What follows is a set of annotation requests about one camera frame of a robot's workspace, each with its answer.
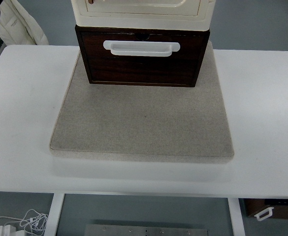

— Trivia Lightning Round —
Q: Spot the dark wooden drawer housing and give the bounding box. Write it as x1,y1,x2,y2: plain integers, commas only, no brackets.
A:
74,24,211,88

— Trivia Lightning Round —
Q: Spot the cream upper cabinet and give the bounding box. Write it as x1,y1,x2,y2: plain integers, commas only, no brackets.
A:
71,0,216,31

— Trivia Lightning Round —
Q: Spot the brown drawer on floor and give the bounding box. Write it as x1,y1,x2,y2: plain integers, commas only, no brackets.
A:
244,199,288,219

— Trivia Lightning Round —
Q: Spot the beige fabric pad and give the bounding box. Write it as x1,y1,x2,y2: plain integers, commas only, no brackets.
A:
50,43,234,163

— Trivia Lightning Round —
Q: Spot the white table leg left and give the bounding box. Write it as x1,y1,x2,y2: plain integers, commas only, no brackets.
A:
44,193,65,236

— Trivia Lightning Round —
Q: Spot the white table leg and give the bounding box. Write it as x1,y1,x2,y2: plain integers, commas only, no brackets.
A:
227,198,246,236
44,193,65,236

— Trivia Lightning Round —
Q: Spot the white table leg right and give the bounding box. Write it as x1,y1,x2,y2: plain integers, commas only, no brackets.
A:
227,198,246,236

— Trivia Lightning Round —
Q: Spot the white jacket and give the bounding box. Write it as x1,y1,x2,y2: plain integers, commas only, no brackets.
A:
0,0,49,46

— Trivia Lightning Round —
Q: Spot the white power adapter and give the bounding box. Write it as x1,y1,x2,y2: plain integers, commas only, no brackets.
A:
0,225,16,236

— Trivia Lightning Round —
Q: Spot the white cable bundle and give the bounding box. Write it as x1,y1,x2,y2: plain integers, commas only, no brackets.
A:
0,209,49,236

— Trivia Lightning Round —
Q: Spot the white handle on floor drawer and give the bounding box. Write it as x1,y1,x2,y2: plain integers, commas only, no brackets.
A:
254,206,274,221

